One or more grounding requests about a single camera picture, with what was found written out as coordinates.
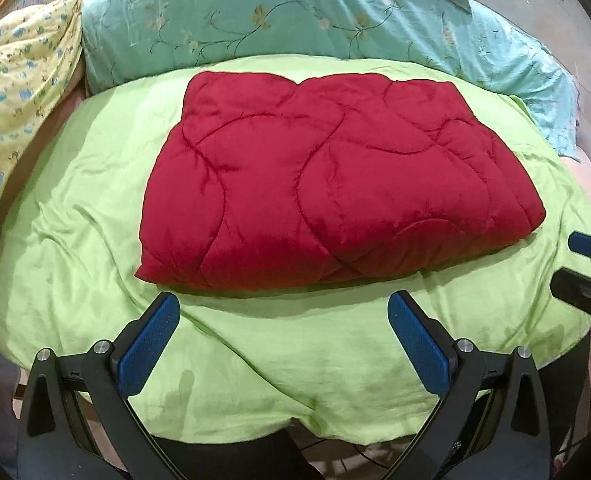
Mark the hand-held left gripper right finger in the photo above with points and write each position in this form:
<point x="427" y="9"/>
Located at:
<point x="421" y="347"/>

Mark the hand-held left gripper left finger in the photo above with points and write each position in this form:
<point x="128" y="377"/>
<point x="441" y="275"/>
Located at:
<point x="148" y="342"/>

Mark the red quilted jacket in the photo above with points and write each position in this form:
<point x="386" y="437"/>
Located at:
<point x="335" y="180"/>

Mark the light green blanket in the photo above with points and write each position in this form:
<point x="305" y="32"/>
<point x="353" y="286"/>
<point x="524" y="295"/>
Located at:
<point x="285" y="350"/>

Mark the yellow printed quilt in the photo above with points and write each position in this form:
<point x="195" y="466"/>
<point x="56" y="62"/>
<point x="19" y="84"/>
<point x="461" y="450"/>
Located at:
<point x="20" y="90"/>

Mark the teal floral quilt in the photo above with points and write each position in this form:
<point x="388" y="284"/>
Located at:
<point x="255" y="15"/>

